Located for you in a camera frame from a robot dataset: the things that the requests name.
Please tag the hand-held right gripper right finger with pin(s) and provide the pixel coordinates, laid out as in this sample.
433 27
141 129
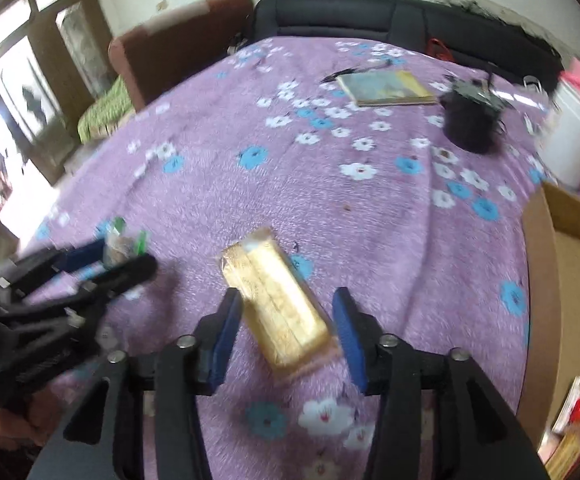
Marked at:
349 335

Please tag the black sofa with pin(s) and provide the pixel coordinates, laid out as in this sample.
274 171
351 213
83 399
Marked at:
320 15

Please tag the shallow cardboard box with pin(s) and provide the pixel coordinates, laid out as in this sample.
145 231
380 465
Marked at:
574 285

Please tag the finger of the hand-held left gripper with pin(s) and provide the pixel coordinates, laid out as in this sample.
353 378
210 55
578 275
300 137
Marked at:
125 272
80 255

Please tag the person's left hand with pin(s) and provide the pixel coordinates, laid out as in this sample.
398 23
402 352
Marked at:
0 425

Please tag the black cylindrical container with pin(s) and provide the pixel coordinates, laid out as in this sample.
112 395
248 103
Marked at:
469 125

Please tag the green cushion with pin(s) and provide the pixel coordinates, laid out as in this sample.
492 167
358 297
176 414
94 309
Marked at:
105 115

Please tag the brown chair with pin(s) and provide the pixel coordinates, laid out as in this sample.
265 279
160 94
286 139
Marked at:
170 60

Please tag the beige cracker packet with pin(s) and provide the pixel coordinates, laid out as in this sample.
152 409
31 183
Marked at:
569 452

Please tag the white plastic jar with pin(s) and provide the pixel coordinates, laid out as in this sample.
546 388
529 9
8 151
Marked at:
574 140

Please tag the wall socket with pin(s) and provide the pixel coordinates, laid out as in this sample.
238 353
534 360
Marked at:
162 5

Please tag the yellow notebook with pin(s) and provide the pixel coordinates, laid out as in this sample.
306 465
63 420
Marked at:
384 87

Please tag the green snack packet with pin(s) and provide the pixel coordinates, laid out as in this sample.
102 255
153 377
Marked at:
117 242

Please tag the black pen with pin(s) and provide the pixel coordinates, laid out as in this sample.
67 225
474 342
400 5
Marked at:
340 75

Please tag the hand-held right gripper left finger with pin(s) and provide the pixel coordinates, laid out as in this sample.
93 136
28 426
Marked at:
225 340

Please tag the yellow cracker packet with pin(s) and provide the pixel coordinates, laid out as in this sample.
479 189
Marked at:
275 300

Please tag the wooden glass door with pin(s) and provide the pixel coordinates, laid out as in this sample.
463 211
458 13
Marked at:
45 60

